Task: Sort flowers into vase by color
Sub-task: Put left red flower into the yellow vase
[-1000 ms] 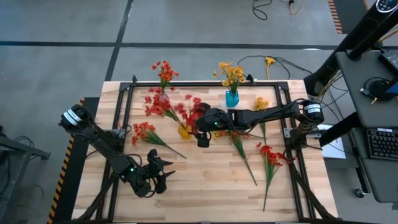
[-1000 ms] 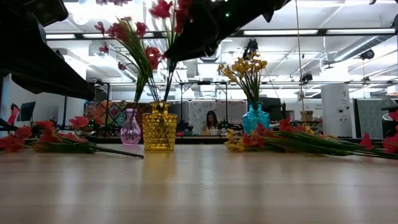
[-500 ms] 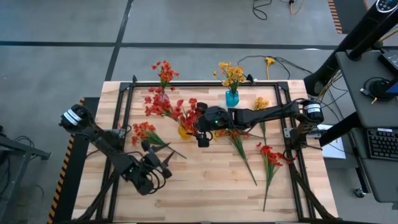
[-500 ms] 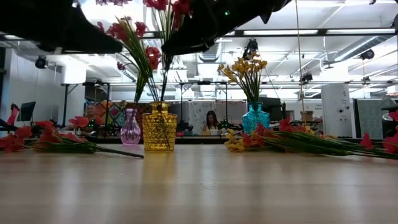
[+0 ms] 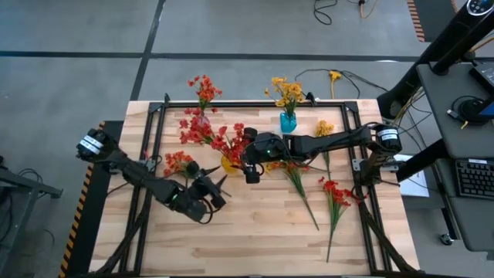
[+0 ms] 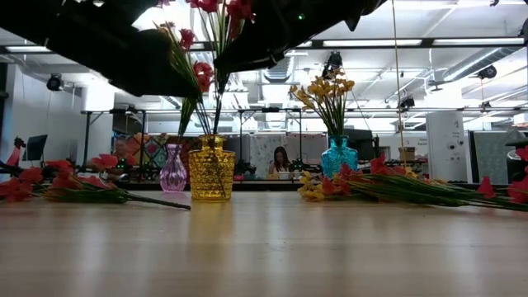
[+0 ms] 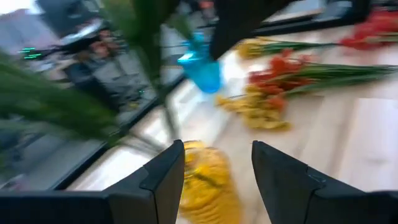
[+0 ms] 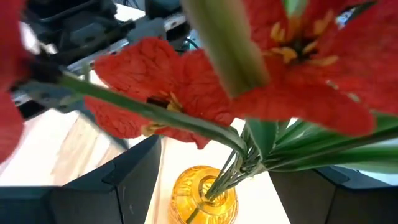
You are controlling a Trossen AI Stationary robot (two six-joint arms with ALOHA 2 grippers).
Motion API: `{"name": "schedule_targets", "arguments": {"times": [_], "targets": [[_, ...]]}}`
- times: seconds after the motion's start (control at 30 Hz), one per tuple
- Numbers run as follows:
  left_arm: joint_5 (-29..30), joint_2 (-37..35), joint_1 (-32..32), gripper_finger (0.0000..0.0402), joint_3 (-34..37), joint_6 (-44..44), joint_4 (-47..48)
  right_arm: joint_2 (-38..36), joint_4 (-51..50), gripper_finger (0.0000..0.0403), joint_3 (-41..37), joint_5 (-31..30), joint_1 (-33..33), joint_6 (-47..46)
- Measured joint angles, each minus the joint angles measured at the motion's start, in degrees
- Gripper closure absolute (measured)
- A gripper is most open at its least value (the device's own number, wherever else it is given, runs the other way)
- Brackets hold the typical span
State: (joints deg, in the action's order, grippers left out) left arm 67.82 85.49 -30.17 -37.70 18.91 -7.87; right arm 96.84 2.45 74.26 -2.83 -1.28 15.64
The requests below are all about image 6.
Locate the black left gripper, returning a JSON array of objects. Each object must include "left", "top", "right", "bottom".
[{"left": 45, "top": 0, "right": 200, "bottom": 98}]

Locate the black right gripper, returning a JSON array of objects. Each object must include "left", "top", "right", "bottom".
[{"left": 213, "top": 0, "right": 387, "bottom": 73}]

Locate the yellow artificial flower bunch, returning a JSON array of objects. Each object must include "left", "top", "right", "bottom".
[
  {"left": 317, "top": 68, "right": 356, "bottom": 137},
  {"left": 297, "top": 171, "right": 327, "bottom": 203},
  {"left": 288, "top": 73, "right": 331, "bottom": 137},
  {"left": 402, "top": 164, "right": 449, "bottom": 186}
]

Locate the orange artificial flower bunch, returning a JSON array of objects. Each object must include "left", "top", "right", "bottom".
[
  {"left": 320, "top": 154, "right": 528, "bottom": 212},
  {"left": 0, "top": 153, "right": 192, "bottom": 210}
]

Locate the pink glass vase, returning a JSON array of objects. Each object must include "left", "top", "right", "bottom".
[{"left": 159, "top": 143, "right": 189, "bottom": 194}]

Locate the yellow glass vase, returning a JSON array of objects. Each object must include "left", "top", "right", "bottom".
[{"left": 188, "top": 134, "right": 236, "bottom": 202}]

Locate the teal glass vase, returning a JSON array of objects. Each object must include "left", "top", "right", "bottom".
[{"left": 321, "top": 134, "right": 359, "bottom": 179}]

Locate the colourful patterned panel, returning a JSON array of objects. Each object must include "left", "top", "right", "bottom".
[{"left": 113, "top": 132, "right": 168, "bottom": 170}]

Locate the person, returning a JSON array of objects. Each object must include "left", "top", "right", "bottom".
[{"left": 266, "top": 144, "right": 293, "bottom": 179}]

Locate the black monitor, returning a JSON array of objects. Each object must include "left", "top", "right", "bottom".
[
  {"left": 22, "top": 134, "right": 49, "bottom": 163},
  {"left": 344, "top": 127, "right": 375, "bottom": 163}
]

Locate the cardboard box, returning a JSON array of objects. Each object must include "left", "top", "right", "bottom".
[{"left": 398, "top": 146, "right": 417, "bottom": 163}]

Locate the white cabinet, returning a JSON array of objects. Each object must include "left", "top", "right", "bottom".
[{"left": 426, "top": 111, "right": 470, "bottom": 183}]

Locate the grey partition panel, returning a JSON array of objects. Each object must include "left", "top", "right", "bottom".
[{"left": 469, "top": 130, "right": 527, "bottom": 185}]

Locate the black office chair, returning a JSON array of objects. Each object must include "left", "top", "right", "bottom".
[{"left": 505, "top": 138, "right": 528, "bottom": 174}]

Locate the distant black station frame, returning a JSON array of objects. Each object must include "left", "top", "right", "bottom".
[
  {"left": 80, "top": 107, "right": 148, "bottom": 182},
  {"left": 237, "top": 106, "right": 304, "bottom": 177}
]

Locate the thin hanging cord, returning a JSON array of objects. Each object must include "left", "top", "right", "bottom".
[{"left": 390, "top": 0, "right": 405, "bottom": 168}]

